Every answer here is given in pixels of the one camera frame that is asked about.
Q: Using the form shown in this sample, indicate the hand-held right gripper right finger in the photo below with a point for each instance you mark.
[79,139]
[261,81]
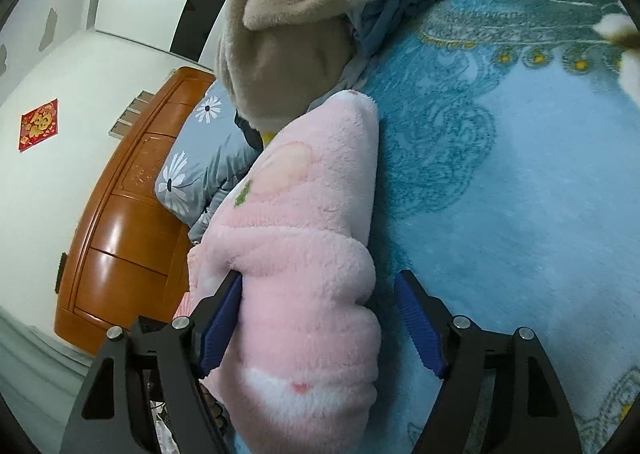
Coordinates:
[417,329]

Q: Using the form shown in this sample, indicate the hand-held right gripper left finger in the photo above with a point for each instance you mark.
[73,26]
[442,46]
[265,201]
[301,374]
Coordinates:
[222,329]

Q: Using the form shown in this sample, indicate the pink fleece pajama garment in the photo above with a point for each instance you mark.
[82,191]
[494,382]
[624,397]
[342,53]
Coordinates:
[300,259]

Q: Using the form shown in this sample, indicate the pink cloth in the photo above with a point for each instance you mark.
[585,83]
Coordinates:
[182,305]

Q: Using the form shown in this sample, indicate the wooden headboard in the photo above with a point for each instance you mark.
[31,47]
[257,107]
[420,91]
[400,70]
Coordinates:
[130,244]

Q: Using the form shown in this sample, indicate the grey floral quilt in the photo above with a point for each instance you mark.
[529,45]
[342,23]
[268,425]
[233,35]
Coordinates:
[200,164]

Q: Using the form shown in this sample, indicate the teal floral blanket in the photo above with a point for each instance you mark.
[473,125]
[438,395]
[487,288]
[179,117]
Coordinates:
[500,184]

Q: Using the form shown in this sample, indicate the yellow-green cloth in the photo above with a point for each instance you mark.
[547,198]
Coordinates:
[268,137]

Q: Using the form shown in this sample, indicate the black garment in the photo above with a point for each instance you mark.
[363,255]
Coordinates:
[246,128]

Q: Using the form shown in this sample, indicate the beige fleece garment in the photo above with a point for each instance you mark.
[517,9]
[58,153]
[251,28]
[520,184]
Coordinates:
[290,49]

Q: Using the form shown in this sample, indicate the black wall fitting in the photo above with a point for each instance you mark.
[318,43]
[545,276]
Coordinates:
[60,273]

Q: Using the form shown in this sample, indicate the white wall socket plates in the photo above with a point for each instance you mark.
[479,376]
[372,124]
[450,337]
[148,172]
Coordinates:
[131,112]

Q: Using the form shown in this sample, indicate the red wall decoration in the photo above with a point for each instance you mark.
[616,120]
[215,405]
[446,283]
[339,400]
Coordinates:
[38,125]

